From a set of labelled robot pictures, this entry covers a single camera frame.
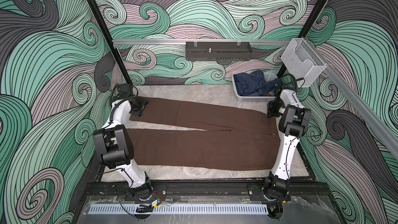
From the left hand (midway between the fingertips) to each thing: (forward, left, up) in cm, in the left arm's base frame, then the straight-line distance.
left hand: (146, 103), depth 90 cm
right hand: (+5, -79, -12) cm, 80 cm away
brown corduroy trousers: (-15, -58, -12) cm, 61 cm away
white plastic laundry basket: (+35, -85, -6) cm, 92 cm away
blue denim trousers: (+24, -72, -5) cm, 76 cm away
